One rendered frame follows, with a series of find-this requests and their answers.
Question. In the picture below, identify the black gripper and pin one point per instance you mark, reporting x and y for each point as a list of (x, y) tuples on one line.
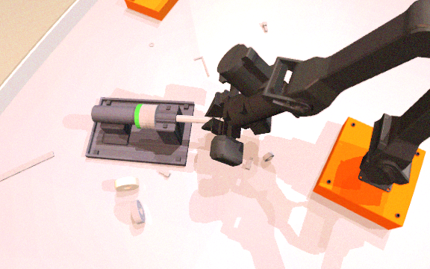
[(234, 108)]

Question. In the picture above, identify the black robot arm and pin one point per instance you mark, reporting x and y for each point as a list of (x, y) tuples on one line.
[(317, 82)]

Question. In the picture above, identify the dark grey flat washer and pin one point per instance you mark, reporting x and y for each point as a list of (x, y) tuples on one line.
[(137, 212)]

